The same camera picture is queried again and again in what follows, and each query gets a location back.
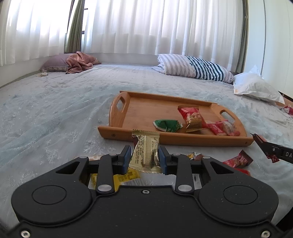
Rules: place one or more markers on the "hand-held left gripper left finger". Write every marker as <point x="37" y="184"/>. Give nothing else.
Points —
<point x="126" y="160"/>

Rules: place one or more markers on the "white sheer curtain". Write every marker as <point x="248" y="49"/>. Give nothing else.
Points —
<point x="34" y="29"/>
<point x="160" y="27"/>

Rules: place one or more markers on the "yellow snack packet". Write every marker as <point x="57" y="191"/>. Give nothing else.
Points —
<point x="127" y="178"/>

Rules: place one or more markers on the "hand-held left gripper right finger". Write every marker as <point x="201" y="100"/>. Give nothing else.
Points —
<point x="164" y="160"/>

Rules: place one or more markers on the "red white wrapper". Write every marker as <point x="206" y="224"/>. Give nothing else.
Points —
<point x="288" y="110"/>

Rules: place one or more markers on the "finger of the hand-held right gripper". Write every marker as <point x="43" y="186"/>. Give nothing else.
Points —
<point x="272" y="150"/>

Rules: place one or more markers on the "small red nut packet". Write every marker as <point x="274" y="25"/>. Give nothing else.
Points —
<point x="214" y="129"/>
<point x="229" y="129"/>

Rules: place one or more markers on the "wooden tray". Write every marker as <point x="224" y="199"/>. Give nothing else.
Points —
<point x="142" y="109"/>

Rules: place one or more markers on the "white wardrobe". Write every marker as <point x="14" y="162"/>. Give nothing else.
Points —
<point x="274" y="34"/>

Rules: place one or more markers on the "brown cookie snack packet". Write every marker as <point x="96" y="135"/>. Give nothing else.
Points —
<point x="195" y="156"/>

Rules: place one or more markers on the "white pillow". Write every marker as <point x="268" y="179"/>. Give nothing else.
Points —
<point x="254" y="87"/>

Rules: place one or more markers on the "giraffe pattern candy packet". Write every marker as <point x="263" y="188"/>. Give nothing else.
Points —
<point x="93" y="158"/>

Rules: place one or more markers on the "small beige object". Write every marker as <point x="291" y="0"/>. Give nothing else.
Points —
<point x="42" y="74"/>

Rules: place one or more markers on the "red biscuit packet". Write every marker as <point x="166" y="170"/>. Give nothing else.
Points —
<point x="238" y="161"/>
<point x="261" y="138"/>

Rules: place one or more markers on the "striped pillow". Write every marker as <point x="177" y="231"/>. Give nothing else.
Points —
<point x="183" y="66"/>

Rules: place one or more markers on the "gold snack packet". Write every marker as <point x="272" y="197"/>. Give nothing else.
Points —
<point x="146" y="151"/>

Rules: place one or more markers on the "pink cloth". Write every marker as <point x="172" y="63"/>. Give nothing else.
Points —
<point x="80" y="63"/>

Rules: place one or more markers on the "green snack packet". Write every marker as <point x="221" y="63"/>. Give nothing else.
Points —
<point x="166" y="125"/>

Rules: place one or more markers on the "purple pillow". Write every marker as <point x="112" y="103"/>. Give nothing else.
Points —
<point x="55" y="63"/>

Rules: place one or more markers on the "brown wooden furniture edge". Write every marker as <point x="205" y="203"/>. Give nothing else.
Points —
<point x="287" y="100"/>

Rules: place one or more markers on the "pale blue snowflake bedspread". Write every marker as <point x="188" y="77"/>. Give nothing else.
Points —
<point x="57" y="114"/>

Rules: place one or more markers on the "large red nut packet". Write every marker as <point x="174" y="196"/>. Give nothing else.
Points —
<point x="192" y="116"/>

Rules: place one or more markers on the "green curtain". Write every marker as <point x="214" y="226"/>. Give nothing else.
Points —
<point x="243" y="34"/>
<point x="75" y="27"/>

